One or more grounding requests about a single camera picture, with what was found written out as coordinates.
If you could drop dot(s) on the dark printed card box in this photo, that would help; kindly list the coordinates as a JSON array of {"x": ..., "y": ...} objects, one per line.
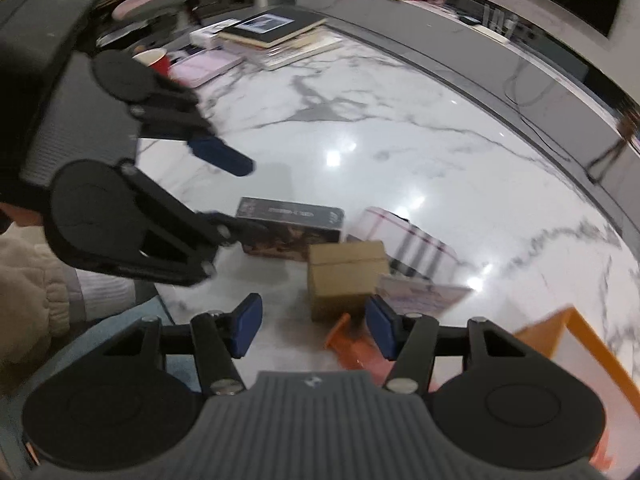
[{"x": 290, "y": 232}]

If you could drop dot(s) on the pale pink pouch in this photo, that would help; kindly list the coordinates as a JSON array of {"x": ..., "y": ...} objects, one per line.
[{"x": 205, "y": 67}]

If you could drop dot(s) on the small white box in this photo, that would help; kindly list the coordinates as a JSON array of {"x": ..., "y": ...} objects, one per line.
[{"x": 212, "y": 30}]

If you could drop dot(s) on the small tan cardboard box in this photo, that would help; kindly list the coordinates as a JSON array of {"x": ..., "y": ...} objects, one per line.
[{"x": 345, "y": 280}]

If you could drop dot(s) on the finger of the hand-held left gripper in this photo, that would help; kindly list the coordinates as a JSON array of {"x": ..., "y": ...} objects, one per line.
[
  {"x": 210, "y": 225},
  {"x": 220, "y": 155}
]

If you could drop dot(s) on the grey television console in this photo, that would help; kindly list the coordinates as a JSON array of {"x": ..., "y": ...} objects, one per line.
[{"x": 350, "y": 0}]

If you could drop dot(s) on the stack of books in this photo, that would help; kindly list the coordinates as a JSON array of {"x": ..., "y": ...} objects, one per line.
[{"x": 300, "y": 52}]

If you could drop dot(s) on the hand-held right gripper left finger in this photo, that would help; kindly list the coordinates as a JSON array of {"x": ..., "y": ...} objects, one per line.
[{"x": 248, "y": 327}]

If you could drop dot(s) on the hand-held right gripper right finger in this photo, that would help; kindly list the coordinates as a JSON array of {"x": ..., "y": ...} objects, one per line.
[{"x": 382, "y": 330}]

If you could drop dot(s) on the orange cardboard box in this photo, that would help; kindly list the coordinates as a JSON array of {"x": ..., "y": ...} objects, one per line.
[{"x": 540, "y": 330}]

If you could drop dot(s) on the small black device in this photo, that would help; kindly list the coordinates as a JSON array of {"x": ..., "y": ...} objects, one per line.
[{"x": 470, "y": 20}]

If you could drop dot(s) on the plaid wallet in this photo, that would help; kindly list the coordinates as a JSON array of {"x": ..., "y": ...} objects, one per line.
[{"x": 420, "y": 245}]

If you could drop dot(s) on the white router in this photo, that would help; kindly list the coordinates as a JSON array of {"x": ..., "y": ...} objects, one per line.
[{"x": 500, "y": 22}]

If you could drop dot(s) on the red cup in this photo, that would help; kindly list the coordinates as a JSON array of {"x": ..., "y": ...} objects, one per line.
[{"x": 157, "y": 62}]

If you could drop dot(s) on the black hardcover book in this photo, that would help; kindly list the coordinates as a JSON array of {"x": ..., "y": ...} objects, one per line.
[{"x": 272, "y": 22}]

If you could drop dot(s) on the person's blue jeans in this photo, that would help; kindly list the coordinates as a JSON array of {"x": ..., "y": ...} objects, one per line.
[{"x": 130, "y": 322}]

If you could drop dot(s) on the person's white top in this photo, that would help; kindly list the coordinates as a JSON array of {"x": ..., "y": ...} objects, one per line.
[{"x": 102, "y": 292}]

